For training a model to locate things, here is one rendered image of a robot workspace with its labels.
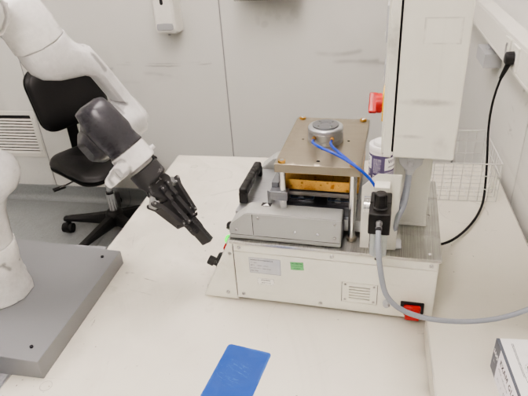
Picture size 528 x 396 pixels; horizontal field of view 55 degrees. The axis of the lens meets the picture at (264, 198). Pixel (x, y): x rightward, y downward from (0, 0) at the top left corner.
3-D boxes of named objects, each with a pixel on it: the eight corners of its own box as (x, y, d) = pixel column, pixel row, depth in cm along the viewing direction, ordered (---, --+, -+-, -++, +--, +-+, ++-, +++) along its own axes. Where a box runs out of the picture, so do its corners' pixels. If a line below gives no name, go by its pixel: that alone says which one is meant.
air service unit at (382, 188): (389, 232, 106) (394, 169, 99) (386, 275, 94) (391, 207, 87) (364, 229, 107) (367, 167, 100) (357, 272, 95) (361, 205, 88)
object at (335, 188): (364, 158, 126) (366, 122, 122) (357, 203, 108) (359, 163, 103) (297, 155, 131) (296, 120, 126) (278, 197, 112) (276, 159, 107)
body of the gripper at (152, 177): (142, 170, 112) (170, 201, 114) (160, 151, 118) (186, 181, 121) (122, 183, 116) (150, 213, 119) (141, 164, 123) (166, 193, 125)
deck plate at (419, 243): (434, 183, 133) (435, 180, 133) (441, 264, 104) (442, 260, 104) (265, 173, 144) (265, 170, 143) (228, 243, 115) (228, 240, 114)
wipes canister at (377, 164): (393, 174, 175) (396, 134, 167) (394, 187, 167) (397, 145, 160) (367, 174, 176) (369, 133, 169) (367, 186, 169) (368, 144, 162)
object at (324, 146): (394, 154, 128) (397, 104, 121) (389, 220, 102) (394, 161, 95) (298, 149, 133) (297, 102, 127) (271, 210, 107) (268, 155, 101)
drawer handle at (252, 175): (262, 174, 133) (262, 160, 131) (247, 203, 120) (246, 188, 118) (255, 174, 133) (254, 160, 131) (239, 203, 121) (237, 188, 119)
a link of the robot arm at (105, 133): (124, 148, 129) (94, 173, 125) (88, 106, 126) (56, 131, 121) (146, 133, 114) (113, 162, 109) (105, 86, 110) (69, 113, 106)
